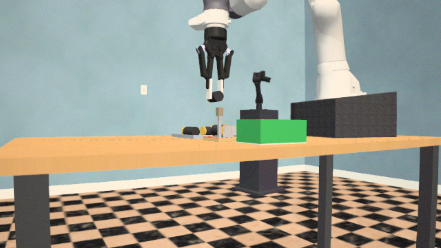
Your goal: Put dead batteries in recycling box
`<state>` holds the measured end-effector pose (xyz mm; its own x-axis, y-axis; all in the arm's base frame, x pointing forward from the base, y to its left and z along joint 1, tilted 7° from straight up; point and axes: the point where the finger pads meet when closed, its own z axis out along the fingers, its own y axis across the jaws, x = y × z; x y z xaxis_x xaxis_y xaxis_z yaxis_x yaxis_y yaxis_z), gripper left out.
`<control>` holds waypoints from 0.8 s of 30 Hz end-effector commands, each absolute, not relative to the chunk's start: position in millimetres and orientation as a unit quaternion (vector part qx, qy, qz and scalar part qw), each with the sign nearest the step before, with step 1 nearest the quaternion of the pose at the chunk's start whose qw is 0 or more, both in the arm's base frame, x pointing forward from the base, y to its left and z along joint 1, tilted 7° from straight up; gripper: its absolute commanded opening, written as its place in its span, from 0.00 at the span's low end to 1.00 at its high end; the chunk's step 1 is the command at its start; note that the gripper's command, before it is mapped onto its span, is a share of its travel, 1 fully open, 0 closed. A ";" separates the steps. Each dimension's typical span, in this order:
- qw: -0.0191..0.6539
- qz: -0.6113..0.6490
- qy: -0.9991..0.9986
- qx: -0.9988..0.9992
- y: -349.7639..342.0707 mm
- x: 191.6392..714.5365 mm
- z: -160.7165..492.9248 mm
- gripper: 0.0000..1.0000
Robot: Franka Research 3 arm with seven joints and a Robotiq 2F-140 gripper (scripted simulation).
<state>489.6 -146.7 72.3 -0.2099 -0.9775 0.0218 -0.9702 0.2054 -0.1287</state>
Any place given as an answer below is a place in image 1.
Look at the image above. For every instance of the green box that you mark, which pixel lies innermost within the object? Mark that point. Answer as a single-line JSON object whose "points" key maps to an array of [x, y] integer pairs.
{"points": [[271, 131]]}

